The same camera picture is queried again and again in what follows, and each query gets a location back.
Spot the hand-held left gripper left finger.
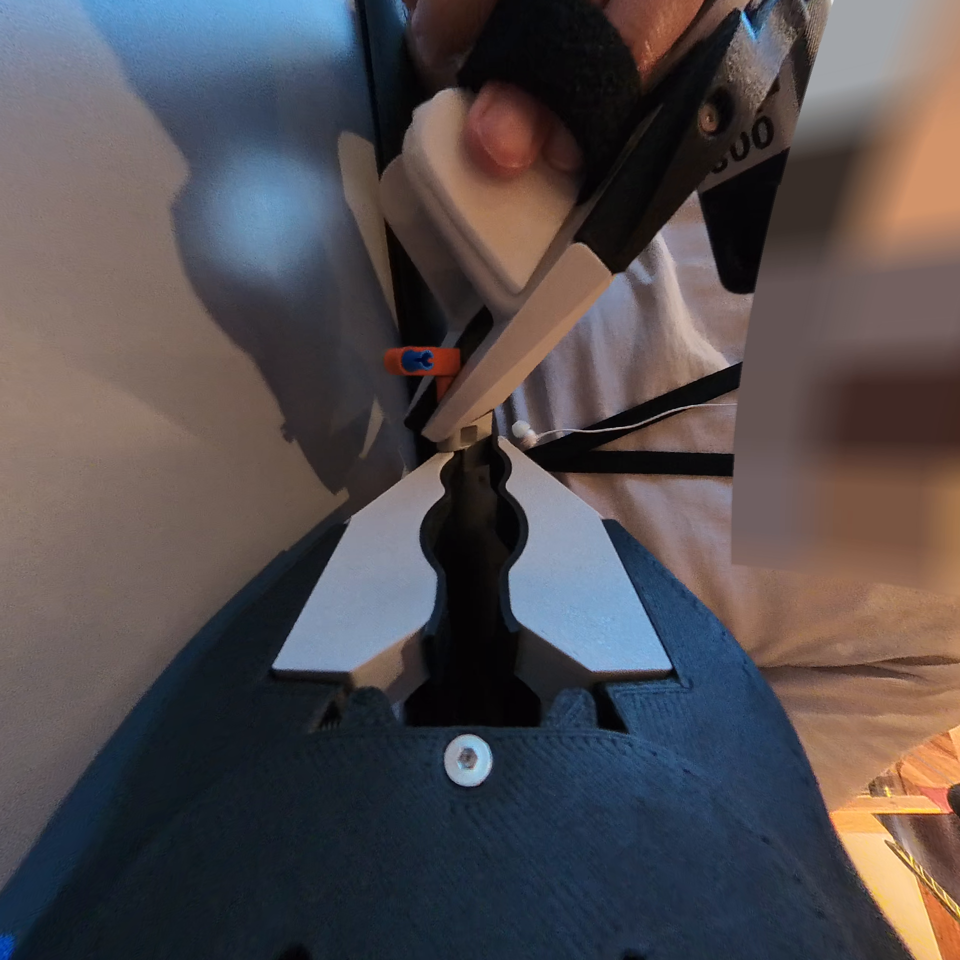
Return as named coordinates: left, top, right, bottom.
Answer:
left=271, top=450, right=460, bottom=725

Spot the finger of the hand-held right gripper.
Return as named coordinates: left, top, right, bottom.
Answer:
left=422, top=242, right=614, bottom=445

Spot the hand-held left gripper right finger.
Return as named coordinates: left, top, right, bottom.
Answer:
left=489, top=437, right=674, bottom=717

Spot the orange connector with blue pins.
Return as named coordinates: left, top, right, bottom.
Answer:
left=384, top=346, right=460, bottom=395

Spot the grey angled brick piece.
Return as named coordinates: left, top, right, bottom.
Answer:
left=431, top=423, right=496, bottom=455

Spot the grey desk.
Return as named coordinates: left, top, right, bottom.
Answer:
left=0, top=0, right=421, bottom=894

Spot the person's right hand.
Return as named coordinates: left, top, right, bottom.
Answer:
left=405, top=0, right=717, bottom=179

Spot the person's torso in white shirt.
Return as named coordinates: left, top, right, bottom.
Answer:
left=495, top=202, right=960, bottom=811

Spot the wooden beam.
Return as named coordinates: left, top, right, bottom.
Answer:
left=828, top=791, right=957, bottom=835

